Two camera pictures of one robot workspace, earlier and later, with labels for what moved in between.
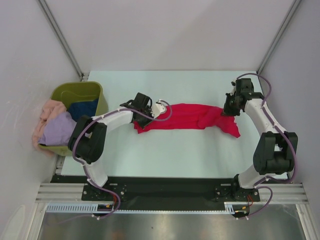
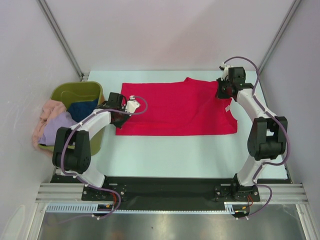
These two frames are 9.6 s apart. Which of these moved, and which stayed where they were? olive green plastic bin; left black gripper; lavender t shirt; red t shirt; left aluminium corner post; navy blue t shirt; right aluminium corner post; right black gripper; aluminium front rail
Moved: red t shirt; right black gripper; left black gripper
Stayed: navy blue t shirt; left aluminium corner post; olive green plastic bin; lavender t shirt; aluminium front rail; right aluminium corner post
